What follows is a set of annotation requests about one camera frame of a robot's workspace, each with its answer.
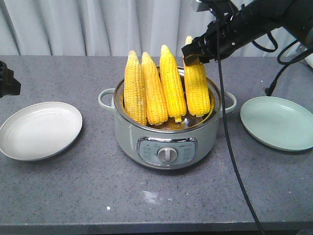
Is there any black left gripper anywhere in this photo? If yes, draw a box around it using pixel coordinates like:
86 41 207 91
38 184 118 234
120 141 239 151
0 61 21 98

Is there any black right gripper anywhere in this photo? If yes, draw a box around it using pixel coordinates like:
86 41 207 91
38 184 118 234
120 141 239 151
181 15 242 66

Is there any yellow corn cob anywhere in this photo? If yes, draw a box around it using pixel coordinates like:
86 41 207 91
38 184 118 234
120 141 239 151
141 52 168 126
183 35 211 118
159 45 187 123
124 50 147 125

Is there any white round plate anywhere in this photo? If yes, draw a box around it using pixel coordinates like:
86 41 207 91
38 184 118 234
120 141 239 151
0 102 83 161

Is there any light green round plate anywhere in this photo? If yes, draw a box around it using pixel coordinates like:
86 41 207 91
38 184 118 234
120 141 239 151
240 96 313 151

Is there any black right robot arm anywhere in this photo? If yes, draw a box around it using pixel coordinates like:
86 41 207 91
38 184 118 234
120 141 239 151
182 0 313 65

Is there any white pleated curtain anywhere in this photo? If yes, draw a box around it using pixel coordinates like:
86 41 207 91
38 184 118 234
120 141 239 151
0 0 313 58

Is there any green electric cooking pot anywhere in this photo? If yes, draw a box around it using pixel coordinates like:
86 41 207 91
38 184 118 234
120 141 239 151
98 79 237 170

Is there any grey stone countertop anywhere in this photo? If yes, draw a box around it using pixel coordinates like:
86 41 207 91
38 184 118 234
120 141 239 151
0 56 313 235

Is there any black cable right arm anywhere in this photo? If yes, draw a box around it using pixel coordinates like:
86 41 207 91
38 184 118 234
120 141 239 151
215 19 266 235

